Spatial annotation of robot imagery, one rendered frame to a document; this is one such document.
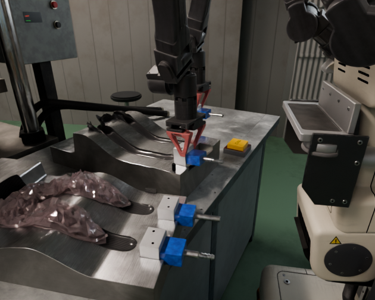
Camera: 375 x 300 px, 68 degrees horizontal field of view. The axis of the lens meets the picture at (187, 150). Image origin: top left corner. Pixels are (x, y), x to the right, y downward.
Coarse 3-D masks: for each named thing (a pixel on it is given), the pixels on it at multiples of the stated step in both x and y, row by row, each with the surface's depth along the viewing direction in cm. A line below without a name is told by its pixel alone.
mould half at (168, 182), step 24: (120, 120) 94; (144, 120) 99; (72, 144) 94; (96, 144) 81; (144, 144) 88; (168, 144) 88; (216, 144) 88; (96, 168) 85; (120, 168) 80; (144, 168) 75; (168, 168) 73; (192, 168) 76; (168, 192) 74
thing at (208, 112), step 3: (198, 105) 101; (201, 105) 103; (198, 108) 102; (201, 108) 102; (204, 108) 102; (207, 108) 102; (198, 111) 100; (201, 111) 99; (204, 111) 99; (207, 111) 99; (210, 111) 101; (207, 114) 100; (210, 114) 100; (213, 114) 99; (216, 114) 99; (219, 114) 98; (222, 114) 98; (207, 117) 100
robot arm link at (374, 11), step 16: (336, 0) 35; (352, 0) 33; (336, 16) 35; (352, 16) 34; (368, 16) 33; (336, 32) 36; (352, 32) 35; (368, 32) 35; (336, 48) 38; (352, 48) 37; (368, 48) 36; (352, 64) 39; (368, 64) 38
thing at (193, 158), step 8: (192, 144) 76; (176, 152) 74; (192, 152) 74; (200, 152) 73; (176, 160) 75; (184, 160) 73; (192, 160) 72; (200, 160) 72; (208, 160) 72; (216, 160) 71
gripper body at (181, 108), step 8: (176, 104) 68; (184, 104) 67; (192, 104) 68; (176, 112) 69; (184, 112) 68; (192, 112) 68; (200, 112) 74; (168, 120) 69; (176, 120) 69; (184, 120) 68; (192, 120) 68; (184, 128) 66
